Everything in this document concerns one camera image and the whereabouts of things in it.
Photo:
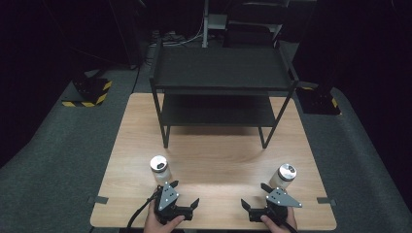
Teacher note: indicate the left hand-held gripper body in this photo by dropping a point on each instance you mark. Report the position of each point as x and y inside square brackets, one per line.
[167, 195]

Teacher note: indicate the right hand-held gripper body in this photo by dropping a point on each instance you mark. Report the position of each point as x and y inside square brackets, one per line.
[280, 198]

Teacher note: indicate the glass jar with silver lid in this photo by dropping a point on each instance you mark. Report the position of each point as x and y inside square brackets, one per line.
[285, 173]
[159, 165]

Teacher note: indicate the black two-tier metal shelf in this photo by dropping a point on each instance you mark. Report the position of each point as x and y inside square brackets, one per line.
[220, 68]

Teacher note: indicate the person's right hand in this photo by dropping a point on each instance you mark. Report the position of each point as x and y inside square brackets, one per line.
[285, 227]

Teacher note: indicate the person's left hand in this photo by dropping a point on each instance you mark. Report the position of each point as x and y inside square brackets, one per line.
[155, 226]

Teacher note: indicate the grey tape piece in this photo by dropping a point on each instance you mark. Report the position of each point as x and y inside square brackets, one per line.
[326, 201]
[97, 200]

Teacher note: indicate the stand base with striped tape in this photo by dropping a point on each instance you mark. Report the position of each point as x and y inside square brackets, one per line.
[319, 102]
[89, 92]

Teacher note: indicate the black chair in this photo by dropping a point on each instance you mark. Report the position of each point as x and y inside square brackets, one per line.
[249, 32]

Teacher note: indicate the metal stand pole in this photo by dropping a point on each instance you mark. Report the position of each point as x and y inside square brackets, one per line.
[205, 26]

